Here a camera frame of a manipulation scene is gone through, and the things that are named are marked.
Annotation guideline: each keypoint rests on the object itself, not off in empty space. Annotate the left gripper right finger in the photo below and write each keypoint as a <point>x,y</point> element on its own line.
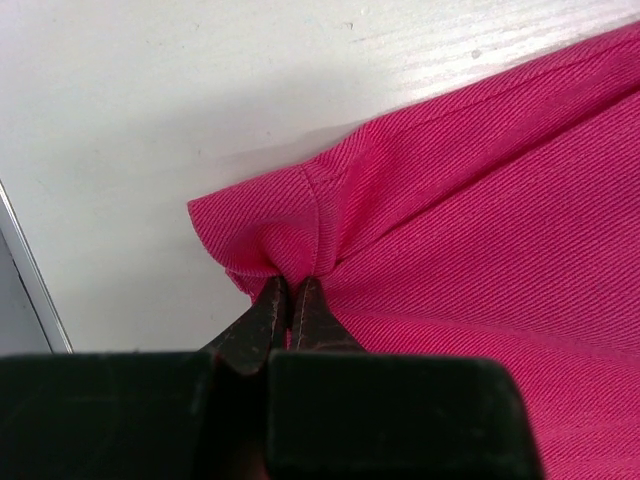
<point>335,411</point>

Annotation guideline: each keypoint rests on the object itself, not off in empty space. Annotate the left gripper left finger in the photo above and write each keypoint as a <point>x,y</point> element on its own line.
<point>169,415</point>

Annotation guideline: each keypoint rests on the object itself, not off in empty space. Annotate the pink trousers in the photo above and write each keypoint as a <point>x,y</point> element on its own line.
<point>499,220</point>

